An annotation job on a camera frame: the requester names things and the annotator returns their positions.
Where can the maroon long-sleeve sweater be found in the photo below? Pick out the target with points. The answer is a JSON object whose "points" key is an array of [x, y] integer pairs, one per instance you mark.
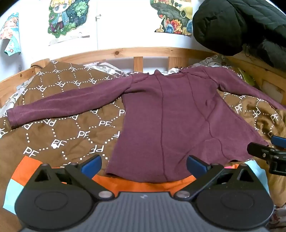
{"points": [[178, 111]]}

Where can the lime green cloth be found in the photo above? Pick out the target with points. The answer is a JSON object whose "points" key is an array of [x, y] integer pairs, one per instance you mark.
{"points": [[247, 78]]}

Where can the dark floral cloth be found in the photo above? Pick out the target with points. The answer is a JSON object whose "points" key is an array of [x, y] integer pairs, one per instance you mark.
{"points": [[279, 218]]}

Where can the black puffer jacket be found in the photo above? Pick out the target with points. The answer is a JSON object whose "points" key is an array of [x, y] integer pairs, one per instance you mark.
{"points": [[223, 26]]}

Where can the orange and light blue cloth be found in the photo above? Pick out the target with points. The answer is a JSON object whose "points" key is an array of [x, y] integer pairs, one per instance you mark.
{"points": [[134, 186]]}

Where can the white wall pipe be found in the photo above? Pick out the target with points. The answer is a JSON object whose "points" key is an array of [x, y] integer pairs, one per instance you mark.
{"points": [[97, 33]]}

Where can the colourful landscape poster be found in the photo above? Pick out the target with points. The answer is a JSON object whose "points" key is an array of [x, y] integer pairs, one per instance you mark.
{"points": [[172, 20]]}

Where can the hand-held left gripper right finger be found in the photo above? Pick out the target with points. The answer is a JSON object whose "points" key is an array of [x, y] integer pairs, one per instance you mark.
{"points": [[196, 166]]}

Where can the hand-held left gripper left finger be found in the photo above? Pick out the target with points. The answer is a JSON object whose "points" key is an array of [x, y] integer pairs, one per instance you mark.
{"points": [[91, 165]]}

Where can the brown printed blanket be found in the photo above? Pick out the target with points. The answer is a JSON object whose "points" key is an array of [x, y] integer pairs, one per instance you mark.
{"points": [[55, 125]]}

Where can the grey floral bed sheet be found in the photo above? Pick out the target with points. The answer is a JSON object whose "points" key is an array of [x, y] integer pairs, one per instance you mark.
{"points": [[107, 67]]}

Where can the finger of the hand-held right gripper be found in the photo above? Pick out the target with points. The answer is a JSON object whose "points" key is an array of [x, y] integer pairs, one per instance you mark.
{"points": [[257, 149], [278, 140]]}

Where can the green cartoon character poster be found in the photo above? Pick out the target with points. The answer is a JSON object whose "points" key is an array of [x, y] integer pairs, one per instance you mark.
{"points": [[64, 20]]}

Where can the orange-haired figure poster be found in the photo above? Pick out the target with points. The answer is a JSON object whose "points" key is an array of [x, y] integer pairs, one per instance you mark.
{"points": [[11, 31]]}

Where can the wooden bed frame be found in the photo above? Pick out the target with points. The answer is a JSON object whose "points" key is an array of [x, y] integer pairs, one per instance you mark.
{"points": [[145, 51]]}

